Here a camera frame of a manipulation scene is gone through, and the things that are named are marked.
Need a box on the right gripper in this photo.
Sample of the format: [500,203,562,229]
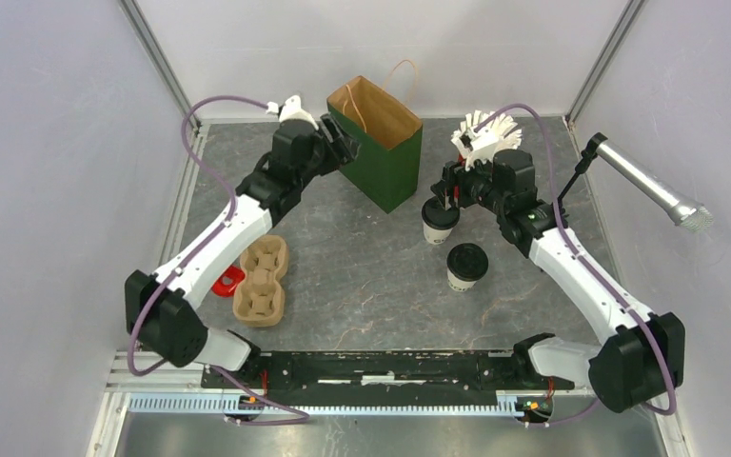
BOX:
[430,148,508,216]

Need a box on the green paper bag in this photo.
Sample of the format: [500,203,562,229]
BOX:
[326,59,423,213]

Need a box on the black coffee lid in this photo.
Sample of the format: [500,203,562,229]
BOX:
[446,243,489,282]
[421,196,460,230]

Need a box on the white paper coffee cup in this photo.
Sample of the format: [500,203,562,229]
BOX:
[423,225,452,245]

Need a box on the brown cardboard cup carrier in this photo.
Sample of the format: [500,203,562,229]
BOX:
[233,234,289,328]

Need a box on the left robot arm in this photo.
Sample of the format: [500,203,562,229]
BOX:
[124,114,360,388]

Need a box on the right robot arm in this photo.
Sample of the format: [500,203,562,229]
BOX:
[431,149,685,415]

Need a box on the white wrapped straws bundle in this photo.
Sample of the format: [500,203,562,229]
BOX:
[460,110,522,171]

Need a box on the red plastic clip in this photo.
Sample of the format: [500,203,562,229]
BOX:
[211,265,246,298]

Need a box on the silver microphone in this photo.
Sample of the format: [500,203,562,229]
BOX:
[595,139,714,232]

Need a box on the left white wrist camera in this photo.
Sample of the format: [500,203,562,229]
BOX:
[266,94,319,129]

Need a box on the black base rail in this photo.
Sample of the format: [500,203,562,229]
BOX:
[233,349,575,407]

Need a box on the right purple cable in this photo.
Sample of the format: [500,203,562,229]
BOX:
[472,103,679,428]

